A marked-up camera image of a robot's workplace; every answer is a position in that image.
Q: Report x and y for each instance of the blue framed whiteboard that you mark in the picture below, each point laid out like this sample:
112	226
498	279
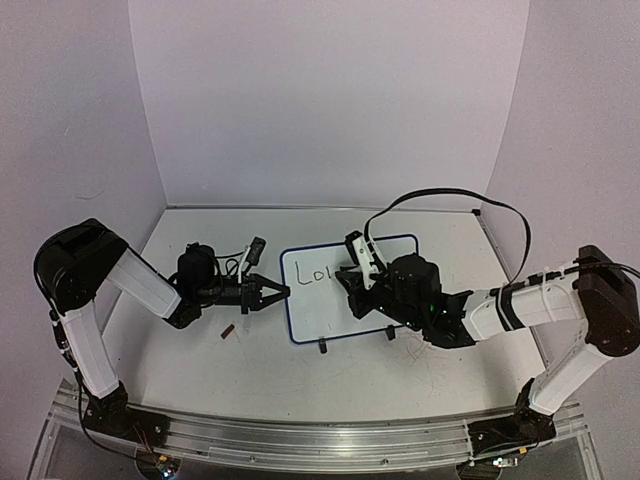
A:
317	309

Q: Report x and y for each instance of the red marker cap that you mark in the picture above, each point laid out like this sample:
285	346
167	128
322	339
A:
227	331

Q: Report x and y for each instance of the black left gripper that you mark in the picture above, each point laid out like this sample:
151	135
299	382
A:
253	292

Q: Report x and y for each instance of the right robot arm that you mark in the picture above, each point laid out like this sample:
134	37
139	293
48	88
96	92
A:
593	290

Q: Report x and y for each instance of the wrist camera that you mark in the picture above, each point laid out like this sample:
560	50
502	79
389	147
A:
250	257
367	256

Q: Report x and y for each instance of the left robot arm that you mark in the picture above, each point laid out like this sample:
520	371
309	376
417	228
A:
70	269

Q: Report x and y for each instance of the aluminium front rail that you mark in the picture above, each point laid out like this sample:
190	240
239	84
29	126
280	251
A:
367	447

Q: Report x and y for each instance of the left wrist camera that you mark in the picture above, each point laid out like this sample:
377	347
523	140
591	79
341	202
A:
250	257

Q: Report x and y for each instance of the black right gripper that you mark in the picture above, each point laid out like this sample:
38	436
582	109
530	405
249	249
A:
351	280

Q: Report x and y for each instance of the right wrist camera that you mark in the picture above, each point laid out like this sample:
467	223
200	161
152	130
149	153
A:
367	256

